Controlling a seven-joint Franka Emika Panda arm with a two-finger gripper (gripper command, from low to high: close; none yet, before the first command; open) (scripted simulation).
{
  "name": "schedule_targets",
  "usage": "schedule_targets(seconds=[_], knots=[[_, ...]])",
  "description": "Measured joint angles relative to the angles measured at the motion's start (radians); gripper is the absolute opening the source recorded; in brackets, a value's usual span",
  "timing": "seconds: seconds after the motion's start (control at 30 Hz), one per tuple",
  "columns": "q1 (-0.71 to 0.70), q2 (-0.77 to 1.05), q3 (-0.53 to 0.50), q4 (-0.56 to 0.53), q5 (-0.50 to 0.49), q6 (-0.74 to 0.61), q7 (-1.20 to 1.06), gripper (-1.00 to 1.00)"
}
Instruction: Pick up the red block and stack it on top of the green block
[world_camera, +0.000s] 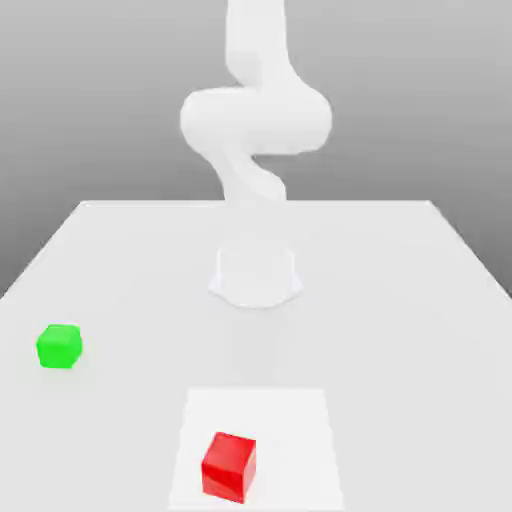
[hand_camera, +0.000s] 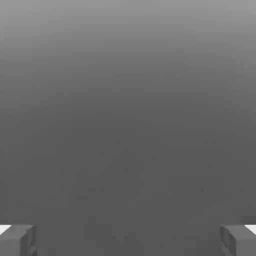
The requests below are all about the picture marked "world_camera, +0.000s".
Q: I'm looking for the small red cube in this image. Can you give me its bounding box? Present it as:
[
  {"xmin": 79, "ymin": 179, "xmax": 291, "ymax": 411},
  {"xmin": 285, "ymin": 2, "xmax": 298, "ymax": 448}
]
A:
[{"xmin": 200, "ymin": 431, "xmax": 258, "ymax": 505}]

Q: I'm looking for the small green cube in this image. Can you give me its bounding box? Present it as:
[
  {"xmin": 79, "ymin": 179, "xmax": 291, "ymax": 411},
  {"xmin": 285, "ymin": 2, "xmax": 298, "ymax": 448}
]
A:
[{"xmin": 35, "ymin": 323, "xmax": 84, "ymax": 370}]

